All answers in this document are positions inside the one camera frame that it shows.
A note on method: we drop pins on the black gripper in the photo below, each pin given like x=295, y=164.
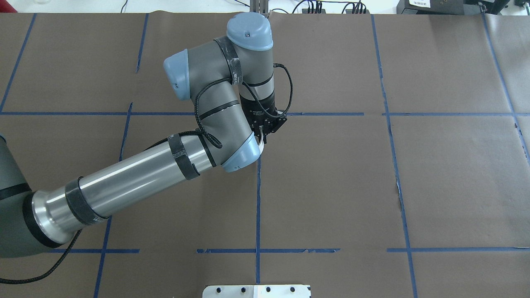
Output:
x=258, y=107

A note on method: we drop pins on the white mug black handle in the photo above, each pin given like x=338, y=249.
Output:
x=261, y=139

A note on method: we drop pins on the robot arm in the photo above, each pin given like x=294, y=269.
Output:
x=230, y=83

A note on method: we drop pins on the aluminium frame post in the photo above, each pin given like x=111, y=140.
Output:
x=260, y=6

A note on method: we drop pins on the white pedestal column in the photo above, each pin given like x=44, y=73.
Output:
x=258, y=291

